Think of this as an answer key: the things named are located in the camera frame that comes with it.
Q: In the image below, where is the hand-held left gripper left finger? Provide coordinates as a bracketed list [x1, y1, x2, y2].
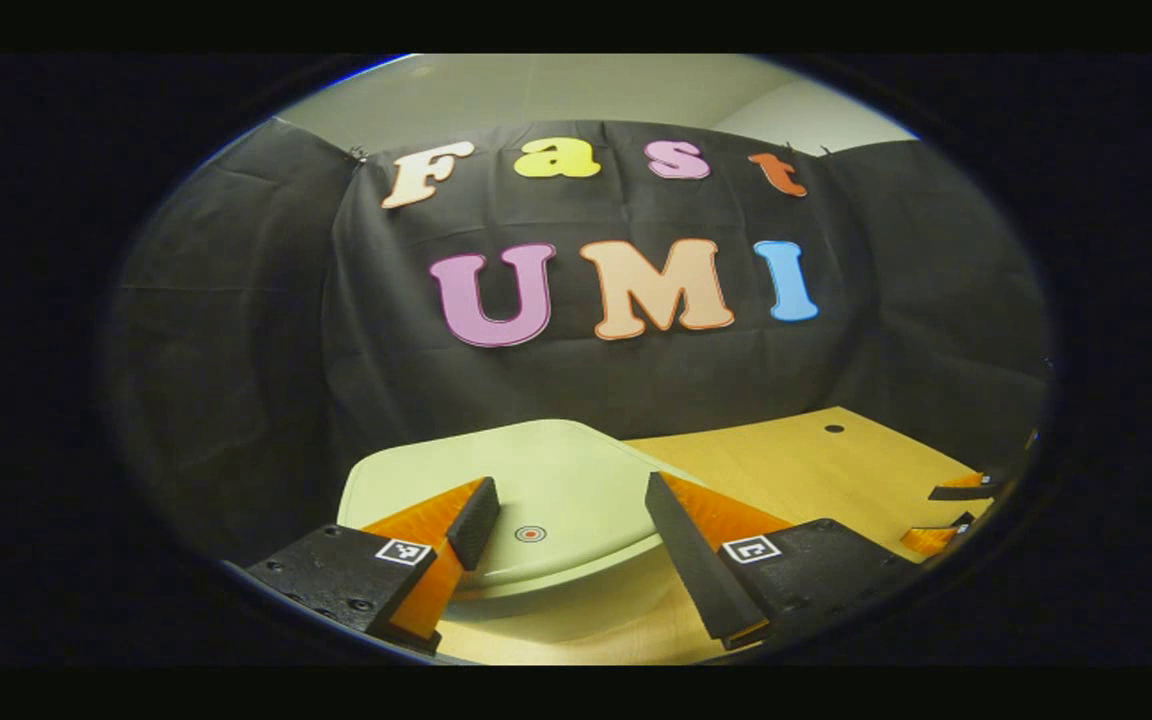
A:
[241, 477, 500, 658]

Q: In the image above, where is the wooden desktop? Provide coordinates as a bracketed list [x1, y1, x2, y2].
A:
[436, 405, 997, 666]

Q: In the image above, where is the green desktop garbage bin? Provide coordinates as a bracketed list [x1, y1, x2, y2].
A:
[336, 419, 712, 641]

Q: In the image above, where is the black backdrop cloth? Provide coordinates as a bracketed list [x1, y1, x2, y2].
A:
[106, 118, 1052, 561]

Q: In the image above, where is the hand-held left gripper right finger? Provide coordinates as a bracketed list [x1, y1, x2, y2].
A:
[644, 472, 922, 651]

